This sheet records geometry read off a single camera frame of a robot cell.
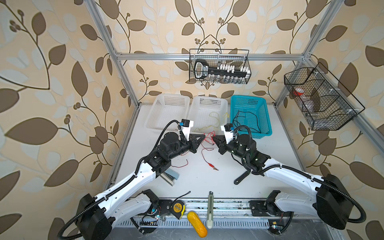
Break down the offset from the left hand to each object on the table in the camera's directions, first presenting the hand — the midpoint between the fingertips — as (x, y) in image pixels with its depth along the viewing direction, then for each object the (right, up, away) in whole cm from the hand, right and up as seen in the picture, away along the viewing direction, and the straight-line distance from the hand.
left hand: (206, 136), depth 68 cm
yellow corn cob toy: (-5, -39, 0) cm, 39 cm away
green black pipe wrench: (+18, -12, -10) cm, 24 cm away
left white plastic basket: (-28, +17, +51) cm, 61 cm away
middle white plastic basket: (+4, +12, +47) cm, 49 cm away
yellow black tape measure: (-14, -36, +4) cm, 39 cm away
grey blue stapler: (-19, -24, +14) cm, 34 cm away
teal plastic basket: (+39, +13, +47) cm, 63 cm away
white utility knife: (+2, -37, +5) cm, 38 cm away
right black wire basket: (+59, +15, +4) cm, 61 cm away
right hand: (+4, -2, +8) cm, 9 cm away
